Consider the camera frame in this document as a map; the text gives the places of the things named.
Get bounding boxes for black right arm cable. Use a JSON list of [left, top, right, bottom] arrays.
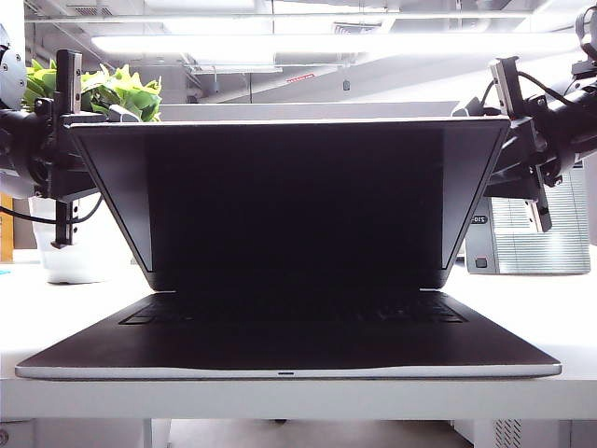
[[479, 69, 579, 111]]

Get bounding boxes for silver Dell laptop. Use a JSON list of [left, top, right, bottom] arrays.
[[13, 114, 563, 382]]

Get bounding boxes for long white ceiling light strip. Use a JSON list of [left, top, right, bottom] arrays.
[[90, 33, 584, 53]]

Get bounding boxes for grey desktop device with slats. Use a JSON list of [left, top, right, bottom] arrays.
[[465, 161, 591, 275]]

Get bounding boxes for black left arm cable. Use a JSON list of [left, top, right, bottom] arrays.
[[0, 193, 103, 224]]

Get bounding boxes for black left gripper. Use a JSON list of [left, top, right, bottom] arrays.
[[32, 49, 141, 249]]

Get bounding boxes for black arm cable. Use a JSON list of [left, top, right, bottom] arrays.
[[479, 69, 579, 111], [0, 193, 103, 224]]

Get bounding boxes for brown wooden panel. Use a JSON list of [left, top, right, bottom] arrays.
[[0, 193, 15, 262]]

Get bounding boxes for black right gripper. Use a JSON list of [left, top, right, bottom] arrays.
[[451, 55, 565, 233]]

